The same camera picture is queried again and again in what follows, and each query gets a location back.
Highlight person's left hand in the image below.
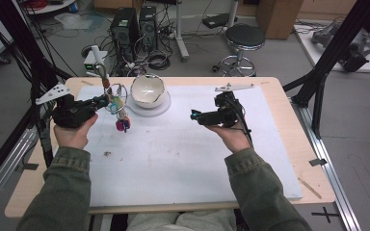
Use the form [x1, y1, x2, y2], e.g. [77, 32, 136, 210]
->
[53, 114, 99, 150]

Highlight beige desk with white legs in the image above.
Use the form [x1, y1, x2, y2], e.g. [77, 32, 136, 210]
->
[172, 0, 241, 63]

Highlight person's right hand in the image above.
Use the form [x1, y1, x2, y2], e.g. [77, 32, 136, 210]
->
[205, 124, 252, 155]

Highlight large black computer tower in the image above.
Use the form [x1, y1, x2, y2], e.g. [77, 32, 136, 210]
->
[109, 7, 141, 63]

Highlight person's light pants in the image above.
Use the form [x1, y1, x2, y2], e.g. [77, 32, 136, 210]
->
[126, 208, 239, 231]

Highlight white foam mat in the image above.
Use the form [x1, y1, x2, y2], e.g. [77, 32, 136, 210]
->
[76, 84, 304, 208]

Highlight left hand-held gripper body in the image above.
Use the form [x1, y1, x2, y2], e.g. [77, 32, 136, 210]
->
[35, 82, 99, 130]

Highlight small black computer tower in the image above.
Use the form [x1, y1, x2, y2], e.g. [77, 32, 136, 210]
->
[138, 5, 159, 50]

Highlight aluminium rail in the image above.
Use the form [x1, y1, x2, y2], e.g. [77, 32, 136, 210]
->
[289, 95, 362, 231]
[0, 127, 40, 219]

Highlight tall cardboard box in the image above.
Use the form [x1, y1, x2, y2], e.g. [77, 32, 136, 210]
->
[255, 0, 304, 40]

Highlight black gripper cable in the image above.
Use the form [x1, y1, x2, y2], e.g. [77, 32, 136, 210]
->
[232, 98, 254, 147]

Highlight round white platform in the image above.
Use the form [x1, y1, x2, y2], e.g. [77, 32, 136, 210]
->
[21, 0, 79, 15]

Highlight black metal frame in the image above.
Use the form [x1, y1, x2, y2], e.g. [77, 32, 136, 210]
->
[0, 0, 73, 193]
[282, 0, 370, 140]

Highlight white power supply box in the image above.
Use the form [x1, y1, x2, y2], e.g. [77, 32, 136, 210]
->
[83, 50, 109, 74]

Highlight clear plastic bag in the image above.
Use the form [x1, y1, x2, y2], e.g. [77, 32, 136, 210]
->
[53, 12, 106, 33]

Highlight black round stool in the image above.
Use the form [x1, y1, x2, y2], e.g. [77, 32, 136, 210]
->
[211, 24, 267, 78]

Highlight white egg-shaped bowl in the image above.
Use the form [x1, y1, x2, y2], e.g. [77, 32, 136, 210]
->
[130, 73, 166, 110]

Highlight white eggshell-shaped bowl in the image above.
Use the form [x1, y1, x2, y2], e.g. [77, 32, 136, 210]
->
[86, 44, 172, 118]

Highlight olive and orange strap keychain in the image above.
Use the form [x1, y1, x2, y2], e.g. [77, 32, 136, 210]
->
[99, 63, 113, 97]

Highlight white board with grey device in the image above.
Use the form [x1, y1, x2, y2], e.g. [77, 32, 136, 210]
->
[293, 19, 370, 75]

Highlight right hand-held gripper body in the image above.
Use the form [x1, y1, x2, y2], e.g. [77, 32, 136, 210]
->
[198, 82, 255, 129]

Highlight coiled black cable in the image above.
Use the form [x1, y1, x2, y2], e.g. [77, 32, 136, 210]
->
[146, 50, 172, 71]

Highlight colourful charm keychain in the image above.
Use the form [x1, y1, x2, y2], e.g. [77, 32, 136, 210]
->
[107, 83, 132, 134]

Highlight thin wooden stick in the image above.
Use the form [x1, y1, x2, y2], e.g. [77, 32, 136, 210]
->
[297, 177, 323, 200]

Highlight flat black box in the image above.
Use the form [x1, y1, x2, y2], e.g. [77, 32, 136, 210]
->
[201, 13, 239, 30]

